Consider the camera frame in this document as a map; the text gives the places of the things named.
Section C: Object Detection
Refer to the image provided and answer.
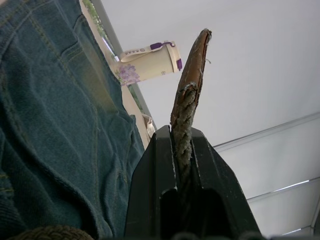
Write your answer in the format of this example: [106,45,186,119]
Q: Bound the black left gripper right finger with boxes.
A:
[189,127,264,240]

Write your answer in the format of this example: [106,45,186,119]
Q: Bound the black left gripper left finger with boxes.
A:
[124,125,181,240]

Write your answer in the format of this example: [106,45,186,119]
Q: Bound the brown braided belt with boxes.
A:
[12,28,213,240]

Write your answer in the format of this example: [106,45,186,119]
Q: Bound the blue denim shorts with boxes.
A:
[0,0,146,240]

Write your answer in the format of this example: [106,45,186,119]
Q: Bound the cream cup with purple flowers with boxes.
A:
[114,41,183,87]

